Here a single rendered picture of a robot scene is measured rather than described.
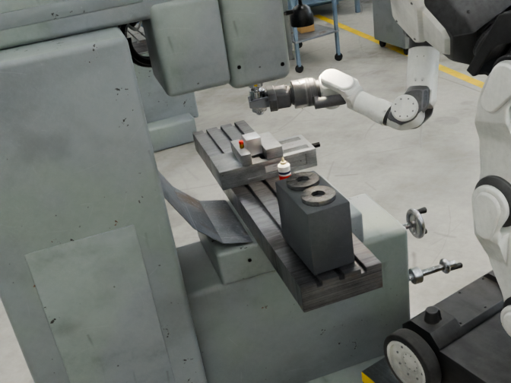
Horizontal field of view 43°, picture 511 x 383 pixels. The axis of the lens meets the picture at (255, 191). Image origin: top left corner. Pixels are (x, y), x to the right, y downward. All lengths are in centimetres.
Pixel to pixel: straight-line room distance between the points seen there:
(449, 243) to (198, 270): 169
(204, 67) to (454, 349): 108
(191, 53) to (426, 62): 67
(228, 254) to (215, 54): 62
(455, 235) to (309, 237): 199
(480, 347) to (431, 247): 151
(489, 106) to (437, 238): 193
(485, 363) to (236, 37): 115
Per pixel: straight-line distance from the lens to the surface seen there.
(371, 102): 196
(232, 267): 204
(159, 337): 204
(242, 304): 214
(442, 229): 361
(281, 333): 226
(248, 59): 187
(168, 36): 178
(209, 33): 181
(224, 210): 221
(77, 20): 176
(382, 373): 217
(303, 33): 653
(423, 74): 193
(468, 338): 204
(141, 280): 191
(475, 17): 166
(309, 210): 162
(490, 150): 177
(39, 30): 176
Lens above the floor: 190
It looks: 27 degrees down
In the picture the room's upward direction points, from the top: 9 degrees counter-clockwise
